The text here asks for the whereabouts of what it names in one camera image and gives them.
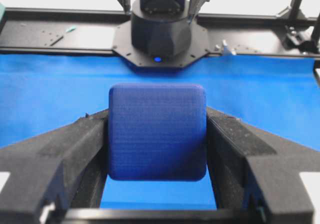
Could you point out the blue table cloth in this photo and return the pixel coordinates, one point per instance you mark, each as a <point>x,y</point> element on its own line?
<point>39,93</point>

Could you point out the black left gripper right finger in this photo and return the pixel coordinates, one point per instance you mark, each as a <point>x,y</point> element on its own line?
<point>257,171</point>

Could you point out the blue block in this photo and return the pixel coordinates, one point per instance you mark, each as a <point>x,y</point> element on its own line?
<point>157,132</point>

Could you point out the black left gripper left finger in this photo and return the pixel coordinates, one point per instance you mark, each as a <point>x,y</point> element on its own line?
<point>63,168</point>

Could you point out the black aluminium table frame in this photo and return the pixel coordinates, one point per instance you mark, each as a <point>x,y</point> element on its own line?
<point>288,34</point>

